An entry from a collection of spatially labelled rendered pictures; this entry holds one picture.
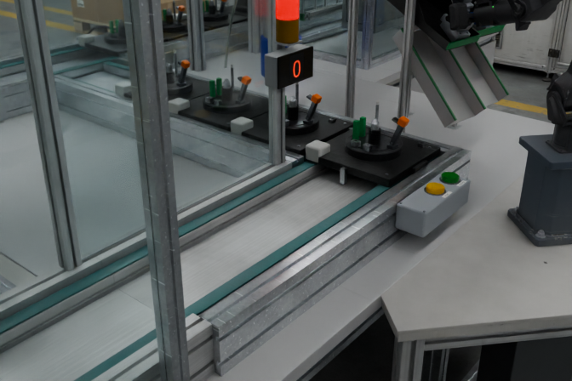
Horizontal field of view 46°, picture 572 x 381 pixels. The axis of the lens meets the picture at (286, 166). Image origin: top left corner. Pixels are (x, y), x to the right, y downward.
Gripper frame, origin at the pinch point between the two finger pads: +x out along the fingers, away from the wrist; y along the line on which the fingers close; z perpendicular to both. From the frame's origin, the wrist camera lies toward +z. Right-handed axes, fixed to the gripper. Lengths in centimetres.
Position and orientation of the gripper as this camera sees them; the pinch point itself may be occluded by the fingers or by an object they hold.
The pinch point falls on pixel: (463, 16)
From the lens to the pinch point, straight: 177.0
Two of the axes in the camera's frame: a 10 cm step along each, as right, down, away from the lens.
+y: -8.3, 1.8, -5.3
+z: -1.0, -9.8, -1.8
